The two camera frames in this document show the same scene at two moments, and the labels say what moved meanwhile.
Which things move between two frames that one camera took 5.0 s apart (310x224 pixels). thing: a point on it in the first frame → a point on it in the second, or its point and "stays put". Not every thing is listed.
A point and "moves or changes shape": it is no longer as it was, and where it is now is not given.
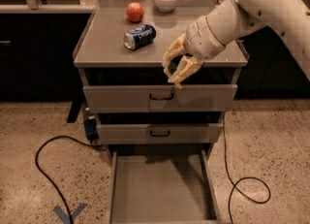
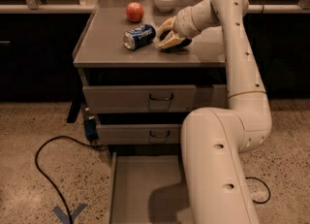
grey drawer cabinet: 138,112 stays put
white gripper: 201,39 → 184,23
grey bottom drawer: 167,186 stays put
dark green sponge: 174,64 moves or changes shape
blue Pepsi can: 139,36 stays put
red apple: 135,12 stays put
